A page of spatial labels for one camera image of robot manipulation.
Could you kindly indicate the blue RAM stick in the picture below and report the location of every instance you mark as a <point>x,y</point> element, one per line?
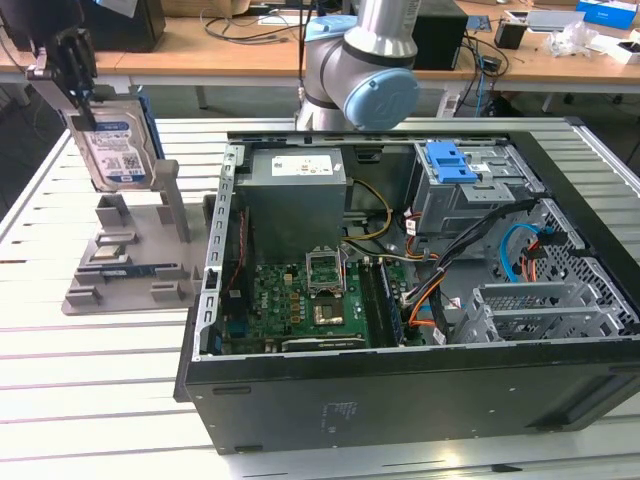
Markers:
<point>125,273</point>

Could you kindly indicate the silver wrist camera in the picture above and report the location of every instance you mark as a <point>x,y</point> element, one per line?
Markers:
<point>42,70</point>

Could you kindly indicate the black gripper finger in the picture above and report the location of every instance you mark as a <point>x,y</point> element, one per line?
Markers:
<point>87,112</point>

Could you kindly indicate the black computer tower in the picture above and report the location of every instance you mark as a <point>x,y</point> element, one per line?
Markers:
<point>130,25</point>

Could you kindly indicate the grey parts rack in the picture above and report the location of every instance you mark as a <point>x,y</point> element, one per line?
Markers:
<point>140,250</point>

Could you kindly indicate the grey flat box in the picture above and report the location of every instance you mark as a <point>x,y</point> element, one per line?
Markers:
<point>555,20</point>

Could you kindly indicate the black graphics card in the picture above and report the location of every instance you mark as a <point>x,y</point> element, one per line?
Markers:
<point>325,345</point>

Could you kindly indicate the hard disk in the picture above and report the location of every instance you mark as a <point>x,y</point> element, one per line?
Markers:
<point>120,160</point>

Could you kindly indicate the black PC case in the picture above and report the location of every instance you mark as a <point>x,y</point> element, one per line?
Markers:
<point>400,400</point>

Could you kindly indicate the small black box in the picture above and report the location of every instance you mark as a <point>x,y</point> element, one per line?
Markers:
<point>440,45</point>

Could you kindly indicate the grey power supply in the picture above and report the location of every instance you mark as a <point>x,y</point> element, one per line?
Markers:
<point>290,205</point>

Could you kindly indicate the black square cup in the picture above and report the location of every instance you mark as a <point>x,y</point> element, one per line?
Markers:
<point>510,36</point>

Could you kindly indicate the green motherboard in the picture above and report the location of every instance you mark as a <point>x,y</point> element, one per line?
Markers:
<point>280,305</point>

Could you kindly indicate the wooden desk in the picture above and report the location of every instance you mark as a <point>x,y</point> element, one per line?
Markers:
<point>200,55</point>
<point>550,67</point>

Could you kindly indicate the installed RAM stick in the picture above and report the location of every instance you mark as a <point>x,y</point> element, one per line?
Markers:
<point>392,310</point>

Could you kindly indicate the silver disk bay cage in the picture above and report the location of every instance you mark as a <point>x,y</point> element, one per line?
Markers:
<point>550,316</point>

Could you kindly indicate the silver CPU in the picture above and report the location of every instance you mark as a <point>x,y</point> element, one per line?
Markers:
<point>107,252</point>

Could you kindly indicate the black case fan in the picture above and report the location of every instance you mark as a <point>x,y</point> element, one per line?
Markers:
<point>234,260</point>

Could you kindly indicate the CPU socket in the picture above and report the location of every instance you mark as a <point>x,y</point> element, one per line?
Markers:
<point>329,314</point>

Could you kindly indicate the black RAM slot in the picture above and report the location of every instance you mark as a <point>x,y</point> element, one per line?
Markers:
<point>370,305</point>

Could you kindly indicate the crumpled clear plastic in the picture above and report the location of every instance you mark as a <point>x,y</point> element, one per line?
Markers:
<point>570,40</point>

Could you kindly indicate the blue plastic drive latch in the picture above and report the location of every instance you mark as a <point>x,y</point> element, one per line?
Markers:
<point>450,167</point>

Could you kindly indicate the silver optical drive cage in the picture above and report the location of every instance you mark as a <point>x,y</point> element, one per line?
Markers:
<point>450,205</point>

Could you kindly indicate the blue cardboard box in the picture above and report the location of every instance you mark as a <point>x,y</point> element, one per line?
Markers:
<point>610,12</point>

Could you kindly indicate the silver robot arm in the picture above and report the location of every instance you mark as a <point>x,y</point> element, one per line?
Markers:
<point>350,50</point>

